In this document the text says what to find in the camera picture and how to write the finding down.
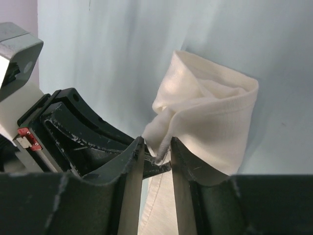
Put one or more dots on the white cloth napkin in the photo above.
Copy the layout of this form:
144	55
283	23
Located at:
208	107

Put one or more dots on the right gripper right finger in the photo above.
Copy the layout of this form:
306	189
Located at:
209	202

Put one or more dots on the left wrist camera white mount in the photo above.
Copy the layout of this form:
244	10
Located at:
19	51

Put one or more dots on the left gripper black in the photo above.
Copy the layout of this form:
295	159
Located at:
59	133

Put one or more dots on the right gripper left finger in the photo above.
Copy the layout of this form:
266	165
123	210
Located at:
104	202

